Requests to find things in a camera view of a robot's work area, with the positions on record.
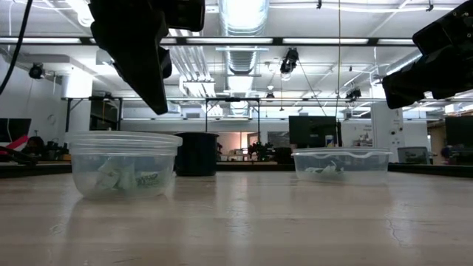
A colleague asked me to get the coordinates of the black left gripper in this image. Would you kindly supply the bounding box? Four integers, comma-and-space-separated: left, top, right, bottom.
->
88, 0, 206, 116

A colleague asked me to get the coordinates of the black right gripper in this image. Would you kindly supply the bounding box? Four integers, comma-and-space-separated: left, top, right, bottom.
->
382, 1, 473, 110

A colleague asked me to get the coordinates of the dark background shelf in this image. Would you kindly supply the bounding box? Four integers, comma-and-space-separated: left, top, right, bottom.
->
89, 99, 121, 133

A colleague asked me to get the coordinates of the round clear plastic container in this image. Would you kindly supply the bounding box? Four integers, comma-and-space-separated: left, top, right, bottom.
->
66, 131, 183, 200

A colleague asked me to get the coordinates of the rectangular clear plastic container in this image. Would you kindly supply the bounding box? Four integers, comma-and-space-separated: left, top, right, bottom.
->
291, 146, 392, 185

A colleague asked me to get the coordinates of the black mug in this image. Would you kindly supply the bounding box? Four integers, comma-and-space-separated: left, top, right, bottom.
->
173, 132, 220, 177

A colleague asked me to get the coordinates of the black computer monitor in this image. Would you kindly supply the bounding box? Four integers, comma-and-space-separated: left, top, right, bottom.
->
0, 117, 33, 143
288, 115, 343, 146

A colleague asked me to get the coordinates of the black overhead crossbar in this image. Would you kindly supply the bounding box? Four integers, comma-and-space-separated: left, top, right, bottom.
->
0, 35, 418, 47

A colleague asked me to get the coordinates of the black background workstation frame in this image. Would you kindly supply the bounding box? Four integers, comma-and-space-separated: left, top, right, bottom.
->
61, 96, 473, 163

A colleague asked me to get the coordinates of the silver ventilation duct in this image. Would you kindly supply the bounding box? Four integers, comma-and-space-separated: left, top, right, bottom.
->
217, 0, 270, 75

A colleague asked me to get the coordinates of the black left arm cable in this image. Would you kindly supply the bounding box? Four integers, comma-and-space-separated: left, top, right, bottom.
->
0, 0, 34, 96

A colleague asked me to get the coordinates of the black aluminium table frame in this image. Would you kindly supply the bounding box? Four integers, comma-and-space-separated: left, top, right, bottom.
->
0, 160, 473, 179

